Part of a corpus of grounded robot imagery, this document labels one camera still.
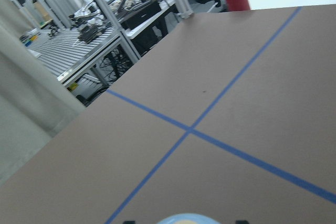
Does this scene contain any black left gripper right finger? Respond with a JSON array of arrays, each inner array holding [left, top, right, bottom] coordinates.
[[235, 220, 249, 224]]

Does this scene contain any aluminium slatted workbench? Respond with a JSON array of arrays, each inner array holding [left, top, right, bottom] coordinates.
[[25, 27, 140, 87]]

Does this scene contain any black equipment on workbench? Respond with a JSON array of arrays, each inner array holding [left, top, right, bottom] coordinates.
[[78, 25, 106, 44]]

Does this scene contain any beige curtain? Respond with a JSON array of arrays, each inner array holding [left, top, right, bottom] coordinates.
[[1, 0, 85, 184]]

